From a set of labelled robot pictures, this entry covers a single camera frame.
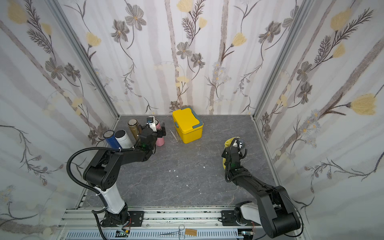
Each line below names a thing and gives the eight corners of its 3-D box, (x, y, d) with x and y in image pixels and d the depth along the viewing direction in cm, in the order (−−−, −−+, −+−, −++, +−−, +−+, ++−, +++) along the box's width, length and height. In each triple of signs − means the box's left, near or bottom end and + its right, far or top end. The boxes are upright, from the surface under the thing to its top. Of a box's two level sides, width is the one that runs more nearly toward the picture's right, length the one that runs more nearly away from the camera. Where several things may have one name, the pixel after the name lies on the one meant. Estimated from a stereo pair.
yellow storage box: (184, 148, 104) (183, 134, 92) (172, 126, 117) (170, 111, 105) (204, 140, 108) (205, 126, 96) (191, 119, 121) (190, 105, 109)
